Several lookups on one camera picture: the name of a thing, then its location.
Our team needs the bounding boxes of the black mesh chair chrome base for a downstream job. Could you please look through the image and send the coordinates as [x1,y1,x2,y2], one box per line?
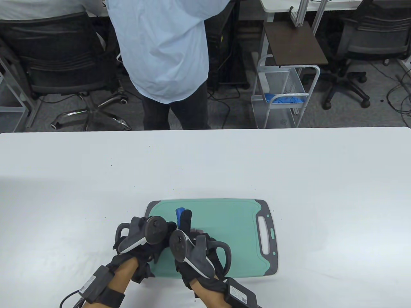
[0,12,132,131]

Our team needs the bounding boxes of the black grey hand controller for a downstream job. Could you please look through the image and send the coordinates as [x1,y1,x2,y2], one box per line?
[169,229,232,278]
[114,216,168,254]

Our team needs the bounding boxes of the person's right forearm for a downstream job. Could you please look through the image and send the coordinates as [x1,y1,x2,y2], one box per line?
[194,279,228,308]

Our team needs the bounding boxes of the brown wooden board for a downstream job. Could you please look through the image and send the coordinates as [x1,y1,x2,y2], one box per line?
[263,21,328,68]

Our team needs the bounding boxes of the tangle of floor cables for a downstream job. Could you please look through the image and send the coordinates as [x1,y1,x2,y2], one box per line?
[207,85,241,129]

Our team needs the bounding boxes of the black floor cable loops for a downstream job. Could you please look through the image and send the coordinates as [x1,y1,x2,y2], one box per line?
[385,72,411,116]

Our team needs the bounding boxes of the black wrist box with strap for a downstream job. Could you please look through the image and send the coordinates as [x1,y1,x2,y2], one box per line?
[223,278,257,308]
[79,265,126,308]

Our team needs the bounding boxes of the green grey cutting board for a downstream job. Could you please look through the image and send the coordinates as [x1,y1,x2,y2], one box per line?
[143,199,279,279]

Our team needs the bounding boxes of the person's left forearm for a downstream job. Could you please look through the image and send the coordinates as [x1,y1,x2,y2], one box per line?
[108,256,139,294]

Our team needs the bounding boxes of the white metal frame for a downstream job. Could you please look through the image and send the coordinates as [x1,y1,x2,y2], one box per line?
[0,53,42,132]

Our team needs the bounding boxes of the black office chair right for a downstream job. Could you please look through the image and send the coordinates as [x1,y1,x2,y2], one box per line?
[323,0,411,110]

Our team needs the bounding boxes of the person's right hand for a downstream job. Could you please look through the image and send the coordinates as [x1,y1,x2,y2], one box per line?
[170,210,232,290]

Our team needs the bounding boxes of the black wrist box cable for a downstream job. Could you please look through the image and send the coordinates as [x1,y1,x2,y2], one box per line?
[60,290,84,308]

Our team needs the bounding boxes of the blue cloth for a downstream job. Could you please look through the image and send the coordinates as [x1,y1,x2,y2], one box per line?
[264,92,305,105]

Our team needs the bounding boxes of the black computer tower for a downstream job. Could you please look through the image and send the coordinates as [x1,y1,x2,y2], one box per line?
[207,0,249,90]

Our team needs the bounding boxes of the aluminium profile post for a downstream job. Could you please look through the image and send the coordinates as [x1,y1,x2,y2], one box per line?
[313,0,328,36]
[290,0,309,28]

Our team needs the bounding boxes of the person's left hand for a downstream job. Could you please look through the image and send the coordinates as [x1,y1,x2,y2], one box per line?
[106,215,178,285]

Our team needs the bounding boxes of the white wire mesh cart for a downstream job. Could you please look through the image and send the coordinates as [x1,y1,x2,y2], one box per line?
[250,54,320,129]

